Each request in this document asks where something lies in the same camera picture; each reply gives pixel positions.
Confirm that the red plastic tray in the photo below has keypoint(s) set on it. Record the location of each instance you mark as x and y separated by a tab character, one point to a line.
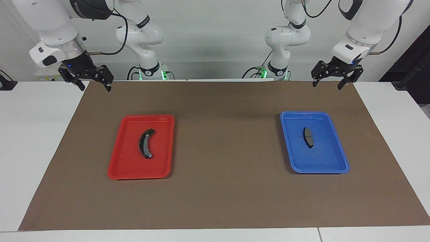
131	164

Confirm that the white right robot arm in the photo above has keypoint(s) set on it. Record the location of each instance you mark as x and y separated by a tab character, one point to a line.
50	20

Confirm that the brown table mat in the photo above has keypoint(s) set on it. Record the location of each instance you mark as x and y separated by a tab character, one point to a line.
221	188

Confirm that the curved brake shoe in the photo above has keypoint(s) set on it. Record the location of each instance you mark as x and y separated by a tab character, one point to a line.
144	143

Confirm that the white power strip box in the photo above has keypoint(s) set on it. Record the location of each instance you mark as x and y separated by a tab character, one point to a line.
47	75

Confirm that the dark cabinet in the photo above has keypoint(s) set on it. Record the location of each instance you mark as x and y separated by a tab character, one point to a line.
416	60

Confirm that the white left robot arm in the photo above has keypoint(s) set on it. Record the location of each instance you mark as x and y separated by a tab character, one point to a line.
366	23

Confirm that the black table clamp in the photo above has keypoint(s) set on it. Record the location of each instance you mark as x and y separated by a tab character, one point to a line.
6	84

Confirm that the grey brake pad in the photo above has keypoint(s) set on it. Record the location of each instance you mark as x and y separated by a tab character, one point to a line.
308	137

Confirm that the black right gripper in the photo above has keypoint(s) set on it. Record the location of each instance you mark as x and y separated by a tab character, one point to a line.
82	67

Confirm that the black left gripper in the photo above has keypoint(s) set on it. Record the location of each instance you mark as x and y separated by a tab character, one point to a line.
336	67

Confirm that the blue plastic tray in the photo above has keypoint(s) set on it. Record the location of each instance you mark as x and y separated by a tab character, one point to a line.
322	158

